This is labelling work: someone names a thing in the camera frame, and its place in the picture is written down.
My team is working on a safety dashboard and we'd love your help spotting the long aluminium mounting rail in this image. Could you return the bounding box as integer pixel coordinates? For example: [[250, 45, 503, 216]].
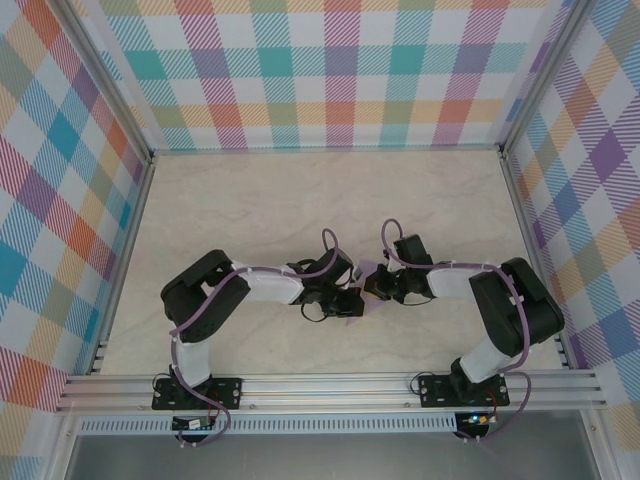
[[54, 368, 609, 415]]

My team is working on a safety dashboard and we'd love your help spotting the aluminium frame post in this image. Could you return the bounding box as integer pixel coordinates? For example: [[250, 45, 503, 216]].
[[498, 0, 596, 160], [53, 0, 156, 164]]

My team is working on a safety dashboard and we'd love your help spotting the grey metal shelf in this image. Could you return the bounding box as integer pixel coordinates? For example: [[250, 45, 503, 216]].
[[64, 432, 601, 480]]

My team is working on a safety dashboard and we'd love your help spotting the slotted grey cable duct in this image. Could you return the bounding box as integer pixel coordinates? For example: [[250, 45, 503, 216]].
[[77, 412, 459, 435]]

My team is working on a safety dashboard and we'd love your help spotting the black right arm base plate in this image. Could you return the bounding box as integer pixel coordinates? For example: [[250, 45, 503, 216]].
[[418, 372, 511, 409]]

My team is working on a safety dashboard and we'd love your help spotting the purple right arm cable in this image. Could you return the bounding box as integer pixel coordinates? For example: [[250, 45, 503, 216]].
[[381, 217, 534, 444]]

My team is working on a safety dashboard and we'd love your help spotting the light purple paper sheet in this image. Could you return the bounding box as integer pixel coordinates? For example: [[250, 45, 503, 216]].
[[344, 258, 385, 329]]

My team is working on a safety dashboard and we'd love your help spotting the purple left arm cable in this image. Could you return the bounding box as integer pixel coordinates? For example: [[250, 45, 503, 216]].
[[171, 228, 351, 448]]

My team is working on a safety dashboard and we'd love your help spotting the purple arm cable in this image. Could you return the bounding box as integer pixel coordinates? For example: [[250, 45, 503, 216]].
[[171, 228, 351, 448], [381, 217, 534, 444]]

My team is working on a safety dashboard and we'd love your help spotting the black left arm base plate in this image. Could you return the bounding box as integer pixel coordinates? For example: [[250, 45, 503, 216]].
[[151, 377, 245, 412]]

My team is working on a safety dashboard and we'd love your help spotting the thin aluminium wall-foot rail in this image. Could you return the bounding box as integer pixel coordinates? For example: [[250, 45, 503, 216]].
[[149, 143, 506, 155]]

